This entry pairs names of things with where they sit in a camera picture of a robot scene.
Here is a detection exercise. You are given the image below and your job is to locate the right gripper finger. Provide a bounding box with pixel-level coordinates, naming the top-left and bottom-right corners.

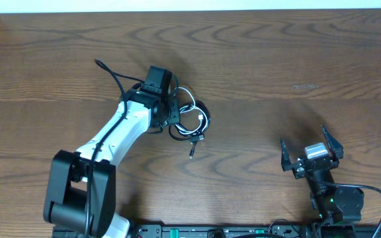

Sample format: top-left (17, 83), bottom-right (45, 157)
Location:
top-left (321, 125), bottom-right (344, 159)
top-left (280, 138), bottom-right (292, 171)

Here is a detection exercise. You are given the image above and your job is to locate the white usb cable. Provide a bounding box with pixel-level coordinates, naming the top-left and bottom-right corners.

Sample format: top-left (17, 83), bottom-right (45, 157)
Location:
top-left (174, 86), bottom-right (209, 136)

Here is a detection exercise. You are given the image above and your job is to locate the black usb cable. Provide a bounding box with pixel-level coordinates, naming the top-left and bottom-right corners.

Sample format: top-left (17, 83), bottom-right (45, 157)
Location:
top-left (167, 100), bottom-right (211, 159)

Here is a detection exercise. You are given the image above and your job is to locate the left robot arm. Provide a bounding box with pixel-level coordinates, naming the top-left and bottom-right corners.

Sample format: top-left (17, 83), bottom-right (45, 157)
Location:
top-left (43, 66), bottom-right (179, 237)

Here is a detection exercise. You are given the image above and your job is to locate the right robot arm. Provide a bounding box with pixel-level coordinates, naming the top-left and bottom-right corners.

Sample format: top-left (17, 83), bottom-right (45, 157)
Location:
top-left (280, 126), bottom-right (364, 237)

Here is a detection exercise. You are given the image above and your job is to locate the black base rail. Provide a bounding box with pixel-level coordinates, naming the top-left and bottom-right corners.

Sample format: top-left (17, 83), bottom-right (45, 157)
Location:
top-left (52, 221), bottom-right (381, 238)

